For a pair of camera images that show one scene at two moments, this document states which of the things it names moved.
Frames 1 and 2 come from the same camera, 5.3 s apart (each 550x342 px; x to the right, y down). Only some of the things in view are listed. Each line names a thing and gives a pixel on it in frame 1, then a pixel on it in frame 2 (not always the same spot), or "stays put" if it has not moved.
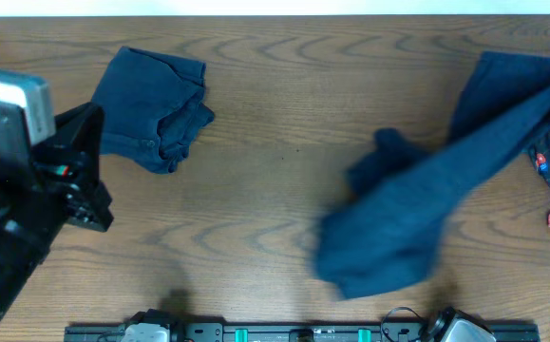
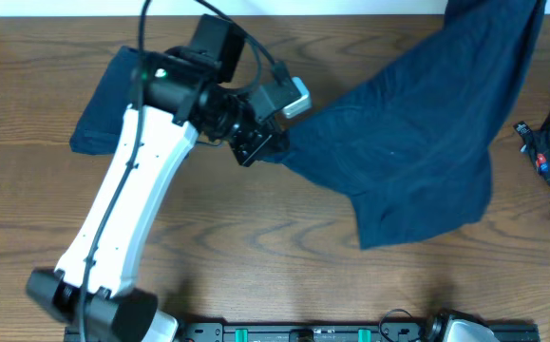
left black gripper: x=57 y=173 to x=264 y=137
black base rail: x=300 y=332 stays put
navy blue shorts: x=383 y=234 to x=414 y=144
